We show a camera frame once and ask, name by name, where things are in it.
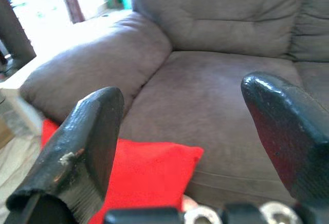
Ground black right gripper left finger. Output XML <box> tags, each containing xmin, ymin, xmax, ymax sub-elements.
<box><xmin>5</xmin><ymin>86</ymin><xmax>125</xmax><ymax>224</ymax></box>

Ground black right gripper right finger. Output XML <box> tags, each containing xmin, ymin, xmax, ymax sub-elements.
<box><xmin>241</xmin><ymin>71</ymin><xmax>329</xmax><ymax>217</ymax></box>

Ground red square pillow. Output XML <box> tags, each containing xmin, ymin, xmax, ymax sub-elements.
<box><xmin>41</xmin><ymin>118</ymin><xmax>205</xmax><ymax>224</ymax></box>

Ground dark grey fabric sofa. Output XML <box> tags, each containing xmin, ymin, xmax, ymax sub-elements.
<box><xmin>20</xmin><ymin>0</ymin><xmax>329</xmax><ymax>209</ymax></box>

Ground dark wooden door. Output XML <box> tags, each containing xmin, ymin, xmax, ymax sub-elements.
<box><xmin>0</xmin><ymin>0</ymin><xmax>37</xmax><ymax>67</ymax></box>

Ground brown wooden door frame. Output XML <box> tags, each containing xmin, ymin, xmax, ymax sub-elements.
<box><xmin>57</xmin><ymin>0</ymin><xmax>86</xmax><ymax>24</ymax></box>

